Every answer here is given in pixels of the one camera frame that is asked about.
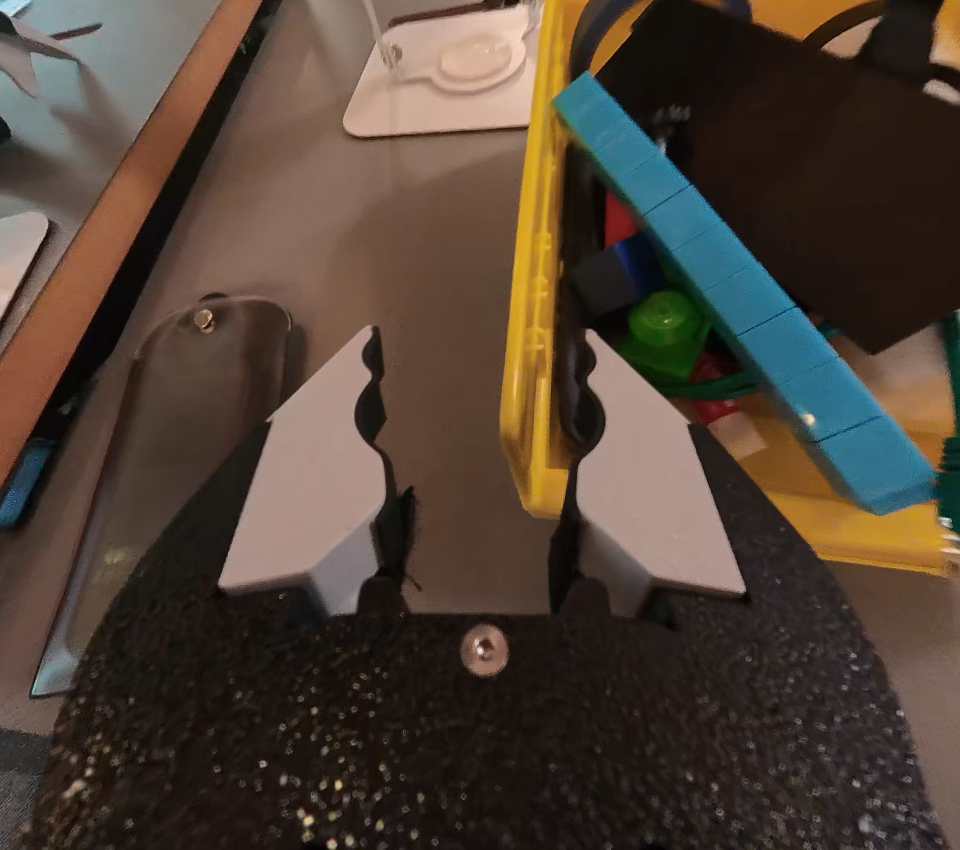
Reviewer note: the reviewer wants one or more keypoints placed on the wood-framed panel on stand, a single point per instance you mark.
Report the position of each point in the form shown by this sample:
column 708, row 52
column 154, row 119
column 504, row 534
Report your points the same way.
column 450, row 92

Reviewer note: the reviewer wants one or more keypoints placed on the grey desk with wooden edge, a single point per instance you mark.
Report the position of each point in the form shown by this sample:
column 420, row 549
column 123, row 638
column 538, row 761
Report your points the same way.
column 112, row 77

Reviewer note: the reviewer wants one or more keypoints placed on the light blue cube bar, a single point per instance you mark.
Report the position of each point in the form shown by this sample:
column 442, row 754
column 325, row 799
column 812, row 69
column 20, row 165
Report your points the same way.
column 750, row 310

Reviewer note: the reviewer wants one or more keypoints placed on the dark brown board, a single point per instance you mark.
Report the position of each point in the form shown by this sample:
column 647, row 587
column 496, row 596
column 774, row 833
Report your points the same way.
column 825, row 190

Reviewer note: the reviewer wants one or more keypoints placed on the small blue object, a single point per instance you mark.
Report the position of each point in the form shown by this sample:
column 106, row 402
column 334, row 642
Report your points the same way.
column 26, row 482

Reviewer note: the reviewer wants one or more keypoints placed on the red block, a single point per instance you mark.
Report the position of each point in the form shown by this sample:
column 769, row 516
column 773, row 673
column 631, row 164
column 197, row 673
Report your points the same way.
column 619, row 220

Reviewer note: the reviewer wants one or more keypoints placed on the clear acrylic plate with screw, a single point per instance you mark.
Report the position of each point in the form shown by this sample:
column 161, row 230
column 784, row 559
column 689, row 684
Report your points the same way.
column 195, row 400

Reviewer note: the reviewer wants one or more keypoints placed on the yellow plastic bin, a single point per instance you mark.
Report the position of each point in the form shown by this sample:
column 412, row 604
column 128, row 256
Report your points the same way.
column 532, row 340

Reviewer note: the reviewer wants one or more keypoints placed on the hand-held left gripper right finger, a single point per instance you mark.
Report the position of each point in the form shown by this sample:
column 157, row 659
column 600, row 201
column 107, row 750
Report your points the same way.
column 652, row 490

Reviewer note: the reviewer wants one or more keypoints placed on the green plastic block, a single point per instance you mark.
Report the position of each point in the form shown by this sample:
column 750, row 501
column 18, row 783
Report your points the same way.
column 664, row 332

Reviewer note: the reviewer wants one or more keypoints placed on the blue eraser black felt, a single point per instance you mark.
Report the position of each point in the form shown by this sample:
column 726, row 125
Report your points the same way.
column 600, row 284

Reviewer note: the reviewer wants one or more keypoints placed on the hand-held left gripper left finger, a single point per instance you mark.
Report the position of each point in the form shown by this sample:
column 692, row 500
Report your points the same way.
column 307, row 490

